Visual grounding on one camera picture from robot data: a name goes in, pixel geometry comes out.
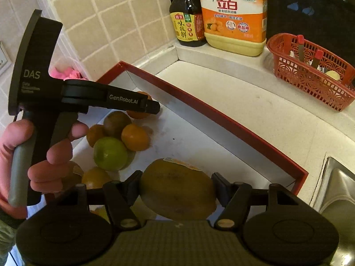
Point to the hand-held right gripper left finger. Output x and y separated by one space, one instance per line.
133 188

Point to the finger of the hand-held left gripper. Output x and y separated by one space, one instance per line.
151 107

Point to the dark bottle with red label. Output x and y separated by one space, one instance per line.
200 27

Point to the yellow detergent jug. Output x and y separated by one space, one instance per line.
233 44

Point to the large green apple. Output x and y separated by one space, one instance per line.
110 153

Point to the yellow fruit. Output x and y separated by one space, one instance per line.
101 214

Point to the yellow mango with sticker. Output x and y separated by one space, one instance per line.
177 188

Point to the person's left hand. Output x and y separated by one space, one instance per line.
59 155

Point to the brown round fruit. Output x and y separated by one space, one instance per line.
75 171

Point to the person's left forearm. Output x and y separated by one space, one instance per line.
7 220

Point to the white wall socket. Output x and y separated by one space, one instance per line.
3 58

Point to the pink ruffled cloth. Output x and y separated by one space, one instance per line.
69 74

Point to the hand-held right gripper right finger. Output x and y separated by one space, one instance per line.
219 186

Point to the dark soy sauce bottle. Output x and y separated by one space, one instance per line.
180 5

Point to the red plastic basket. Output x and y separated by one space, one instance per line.
299 80

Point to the small tangerine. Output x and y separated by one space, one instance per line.
95 135

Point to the large orange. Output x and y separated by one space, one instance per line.
135 114

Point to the red tray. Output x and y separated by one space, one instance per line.
183 138

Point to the steel sink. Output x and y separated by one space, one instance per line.
341 183

